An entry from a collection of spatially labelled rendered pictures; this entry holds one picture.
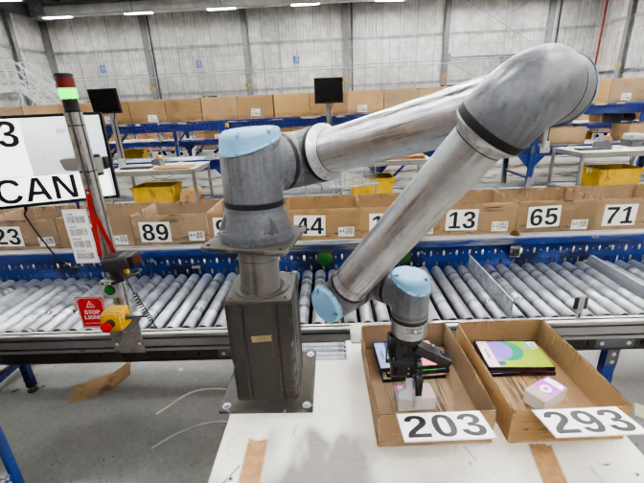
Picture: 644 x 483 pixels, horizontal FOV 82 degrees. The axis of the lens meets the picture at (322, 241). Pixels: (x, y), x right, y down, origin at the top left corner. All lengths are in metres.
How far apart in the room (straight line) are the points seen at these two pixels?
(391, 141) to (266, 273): 0.45
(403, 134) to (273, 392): 0.77
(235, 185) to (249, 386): 0.57
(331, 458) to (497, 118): 0.81
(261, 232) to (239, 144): 0.21
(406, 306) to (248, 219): 0.43
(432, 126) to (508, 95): 0.22
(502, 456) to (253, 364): 0.65
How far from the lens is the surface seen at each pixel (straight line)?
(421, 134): 0.79
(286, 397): 1.15
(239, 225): 0.91
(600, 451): 1.19
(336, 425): 1.09
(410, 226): 0.68
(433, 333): 1.33
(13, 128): 1.64
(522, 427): 1.10
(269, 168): 0.90
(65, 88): 1.44
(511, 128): 0.59
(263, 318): 1.00
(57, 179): 1.61
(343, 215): 1.88
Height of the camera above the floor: 1.54
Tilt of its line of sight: 20 degrees down
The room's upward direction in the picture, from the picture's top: 3 degrees counter-clockwise
